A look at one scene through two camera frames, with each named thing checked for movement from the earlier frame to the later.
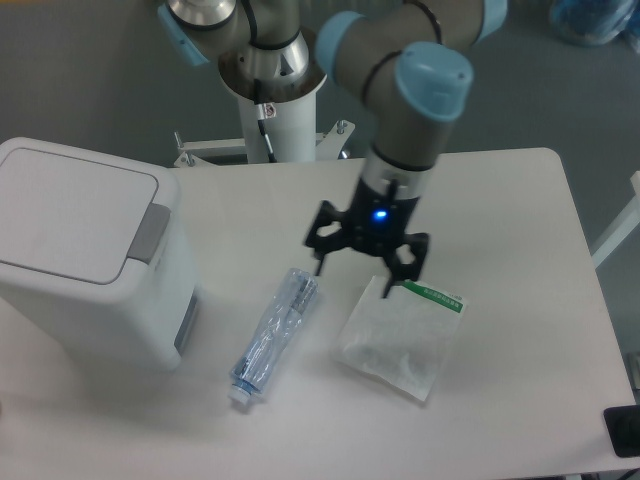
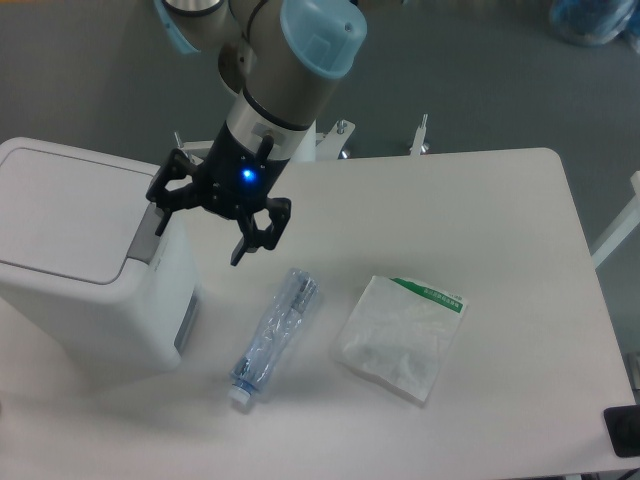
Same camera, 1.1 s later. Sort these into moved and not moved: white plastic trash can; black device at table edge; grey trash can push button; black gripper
Moved: black gripper
Not moved: black device at table edge; grey trash can push button; white plastic trash can
